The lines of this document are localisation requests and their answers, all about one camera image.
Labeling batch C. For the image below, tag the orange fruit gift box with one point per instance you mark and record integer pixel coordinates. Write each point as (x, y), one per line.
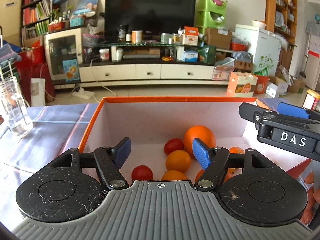
(242, 85)

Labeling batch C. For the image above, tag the small red cherry tomato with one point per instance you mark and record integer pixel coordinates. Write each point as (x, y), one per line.
(142, 172)

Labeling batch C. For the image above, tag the green stacked storage bins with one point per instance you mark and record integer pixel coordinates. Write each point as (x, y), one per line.
(210, 13)

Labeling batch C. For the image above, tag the white chest freezer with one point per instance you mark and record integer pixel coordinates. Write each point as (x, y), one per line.
(264, 46)

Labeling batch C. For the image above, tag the ribbed orange tangerine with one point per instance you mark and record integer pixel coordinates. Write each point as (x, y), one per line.
(200, 173)

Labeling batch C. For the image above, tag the dark bookshelf with books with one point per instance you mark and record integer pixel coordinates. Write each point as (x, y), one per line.
(35, 18)

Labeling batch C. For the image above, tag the wooden shelf unit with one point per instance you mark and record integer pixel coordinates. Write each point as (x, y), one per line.
(281, 19)

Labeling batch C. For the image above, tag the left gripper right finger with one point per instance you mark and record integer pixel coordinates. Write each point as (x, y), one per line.
(249, 186)

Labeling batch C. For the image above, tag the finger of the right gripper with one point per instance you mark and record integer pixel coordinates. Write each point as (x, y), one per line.
(298, 112)
(253, 113)

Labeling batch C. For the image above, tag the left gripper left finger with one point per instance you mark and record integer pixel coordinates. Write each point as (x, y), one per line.
(74, 184)

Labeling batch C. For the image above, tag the orange white carton box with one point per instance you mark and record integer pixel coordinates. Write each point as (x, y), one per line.
(190, 36)

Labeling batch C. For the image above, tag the white standing air conditioner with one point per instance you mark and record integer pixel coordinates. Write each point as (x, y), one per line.
(11, 20)

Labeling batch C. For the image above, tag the white glass-door cabinet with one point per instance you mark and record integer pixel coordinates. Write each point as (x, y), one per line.
(63, 50)

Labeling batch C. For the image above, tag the small orange tangerine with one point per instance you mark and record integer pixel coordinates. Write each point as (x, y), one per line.
(235, 150)

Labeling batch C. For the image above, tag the orange cardboard shoe box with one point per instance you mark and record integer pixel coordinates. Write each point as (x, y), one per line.
(158, 209)

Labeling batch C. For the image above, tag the large orange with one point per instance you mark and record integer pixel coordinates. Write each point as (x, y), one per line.
(201, 132)

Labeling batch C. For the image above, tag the small yellow-orange citrus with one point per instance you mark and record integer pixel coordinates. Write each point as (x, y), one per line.
(178, 160)

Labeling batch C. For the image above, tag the brown cardboard box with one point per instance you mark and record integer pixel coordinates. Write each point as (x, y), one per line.
(218, 37)

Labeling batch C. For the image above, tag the white power strip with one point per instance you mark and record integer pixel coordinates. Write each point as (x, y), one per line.
(83, 94)

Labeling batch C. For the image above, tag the red cylindrical tin can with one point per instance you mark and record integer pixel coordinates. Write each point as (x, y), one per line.
(311, 100)

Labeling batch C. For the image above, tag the black flat-screen television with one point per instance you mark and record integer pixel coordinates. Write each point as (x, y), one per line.
(150, 16)

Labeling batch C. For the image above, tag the blue plaid tablecloth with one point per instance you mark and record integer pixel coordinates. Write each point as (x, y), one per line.
(45, 134)

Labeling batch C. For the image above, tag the clear glass jar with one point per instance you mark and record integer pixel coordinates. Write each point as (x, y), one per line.
(13, 108)

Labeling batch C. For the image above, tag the white TV stand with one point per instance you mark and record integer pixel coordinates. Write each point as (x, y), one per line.
(141, 72)

